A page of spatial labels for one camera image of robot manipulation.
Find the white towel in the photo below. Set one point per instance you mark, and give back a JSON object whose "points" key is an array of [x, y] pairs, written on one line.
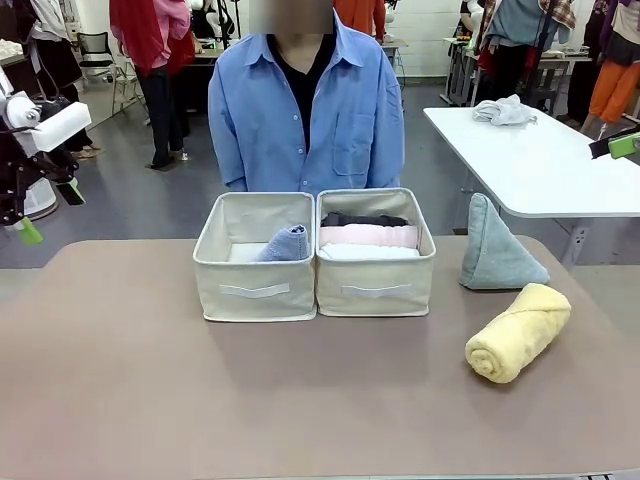
{"points": [[370, 251]]}

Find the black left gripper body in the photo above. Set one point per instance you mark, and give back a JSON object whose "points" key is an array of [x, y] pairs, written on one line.
{"points": [[17, 172]]}

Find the white rectangular table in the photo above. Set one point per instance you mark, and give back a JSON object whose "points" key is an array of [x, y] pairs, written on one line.
{"points": [[550, 165]]}

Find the grey background table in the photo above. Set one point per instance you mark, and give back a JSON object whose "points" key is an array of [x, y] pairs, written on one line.
{"points": [[462, 50]]}

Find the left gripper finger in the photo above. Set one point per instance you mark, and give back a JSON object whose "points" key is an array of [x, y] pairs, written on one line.
{"points": [[31, 233], [70, 192]]}

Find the white round floor stand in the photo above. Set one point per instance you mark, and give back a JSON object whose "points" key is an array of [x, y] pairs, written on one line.
{"points": [[39, 197]]}

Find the orange trousers on mannequin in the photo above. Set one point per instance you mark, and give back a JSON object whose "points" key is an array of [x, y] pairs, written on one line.
{"points": [[612, 85]]}

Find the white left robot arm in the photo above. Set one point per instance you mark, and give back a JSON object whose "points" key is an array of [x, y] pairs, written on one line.
{"points": [[17, 112]]}

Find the person in blue shirt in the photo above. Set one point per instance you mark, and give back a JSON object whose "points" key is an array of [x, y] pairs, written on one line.
{"points": [[260, 125]]}

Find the dark grey towel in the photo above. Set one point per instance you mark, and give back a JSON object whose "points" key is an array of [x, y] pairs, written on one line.
{"points": [[365, 220]]}

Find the pink towel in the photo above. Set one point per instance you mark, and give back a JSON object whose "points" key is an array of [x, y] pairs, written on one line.
{"points": [[365, 235]]}

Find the light teal cone-folded towel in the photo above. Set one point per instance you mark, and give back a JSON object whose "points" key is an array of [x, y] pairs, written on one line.
{"points": [[495, 255]]}

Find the plaid cloth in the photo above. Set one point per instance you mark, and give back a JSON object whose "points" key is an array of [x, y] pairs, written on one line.
{"points": [[562, 12]]}

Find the yellow towel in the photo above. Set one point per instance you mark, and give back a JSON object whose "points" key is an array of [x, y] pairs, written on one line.
{"points": [[520, 335]]}

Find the beige fabric storage bin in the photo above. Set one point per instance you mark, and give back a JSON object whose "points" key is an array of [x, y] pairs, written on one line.
{"points": [[250, 295], [375, 295]]}

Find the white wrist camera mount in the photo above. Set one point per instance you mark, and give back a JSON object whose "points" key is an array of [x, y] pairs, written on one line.
{"points": [[65, 125]]}

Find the person in red top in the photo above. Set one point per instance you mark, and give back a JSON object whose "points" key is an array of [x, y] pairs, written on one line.
{"points": [[150, 45]]}

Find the crumpled white grey cloth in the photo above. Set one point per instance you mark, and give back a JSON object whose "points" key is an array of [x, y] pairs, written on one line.
{"points": [[505, 112]]}

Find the grey mesh office chair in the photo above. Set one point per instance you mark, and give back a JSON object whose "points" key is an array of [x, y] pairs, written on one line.
{"points": [[95, 47]]}

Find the periwinkle blue cone-folded towel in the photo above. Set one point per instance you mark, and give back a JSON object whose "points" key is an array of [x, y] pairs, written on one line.
{"points": [[287, 247]]}

